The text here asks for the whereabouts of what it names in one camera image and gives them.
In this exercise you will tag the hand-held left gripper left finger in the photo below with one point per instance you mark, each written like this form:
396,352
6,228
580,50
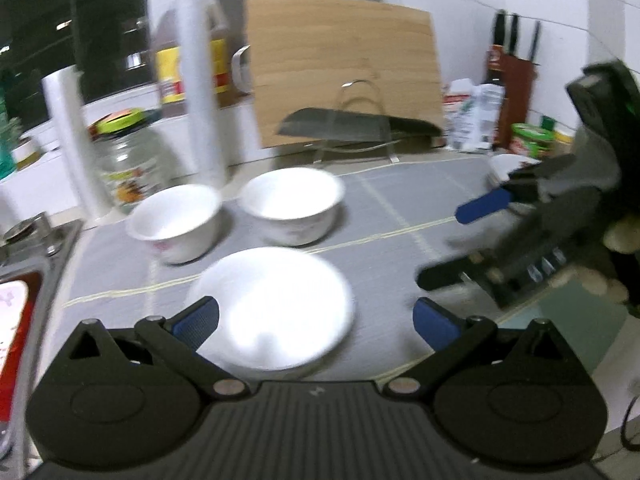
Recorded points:
197,321

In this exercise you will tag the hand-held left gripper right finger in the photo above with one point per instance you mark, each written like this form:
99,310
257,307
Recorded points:
432,322

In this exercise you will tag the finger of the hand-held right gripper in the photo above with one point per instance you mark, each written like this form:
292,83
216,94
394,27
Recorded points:
450,275
482,206

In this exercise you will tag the white fruit print plate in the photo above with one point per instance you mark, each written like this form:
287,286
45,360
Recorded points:
500,165

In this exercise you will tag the white ceramic bowl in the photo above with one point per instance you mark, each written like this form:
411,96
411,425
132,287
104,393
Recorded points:
175,215
280,305

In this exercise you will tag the white floral bowl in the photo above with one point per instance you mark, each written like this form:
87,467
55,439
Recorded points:
290,195

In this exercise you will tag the person's right hand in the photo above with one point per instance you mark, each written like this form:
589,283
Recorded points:
625,235

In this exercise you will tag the grey checked mat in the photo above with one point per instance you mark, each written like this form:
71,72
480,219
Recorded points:
390,260

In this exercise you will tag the green lid jar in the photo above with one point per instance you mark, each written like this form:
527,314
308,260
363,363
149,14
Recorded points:
532,140

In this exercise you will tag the clear printed plastic bag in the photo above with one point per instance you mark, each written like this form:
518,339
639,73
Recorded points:
480,120

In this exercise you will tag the red white plastic packet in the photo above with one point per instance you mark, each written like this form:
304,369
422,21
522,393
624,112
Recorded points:
457,105

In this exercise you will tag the brown knife block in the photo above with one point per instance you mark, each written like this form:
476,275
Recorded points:
517,95

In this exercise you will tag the dark sauce bottle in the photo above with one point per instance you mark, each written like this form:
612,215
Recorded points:
495,75

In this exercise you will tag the glass jar yellow lid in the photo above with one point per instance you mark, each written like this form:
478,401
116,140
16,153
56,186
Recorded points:
130,170

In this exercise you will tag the red and pink basin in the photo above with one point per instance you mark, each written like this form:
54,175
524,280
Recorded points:
15,310

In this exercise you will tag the metal sink drain plug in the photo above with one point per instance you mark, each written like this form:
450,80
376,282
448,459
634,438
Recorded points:
25,229

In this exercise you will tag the short white wrap roll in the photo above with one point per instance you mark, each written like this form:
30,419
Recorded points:
75,150

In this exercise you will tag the wooden cutting board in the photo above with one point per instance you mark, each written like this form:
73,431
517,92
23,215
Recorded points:
340,50

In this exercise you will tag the tall white wrap roll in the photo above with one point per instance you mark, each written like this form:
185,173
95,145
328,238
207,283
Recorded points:
200,90

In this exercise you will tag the oil bottle yellow label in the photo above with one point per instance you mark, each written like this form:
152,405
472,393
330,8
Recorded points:
167,70

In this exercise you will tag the green dish soap bottle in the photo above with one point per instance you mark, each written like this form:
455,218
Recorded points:
7,145

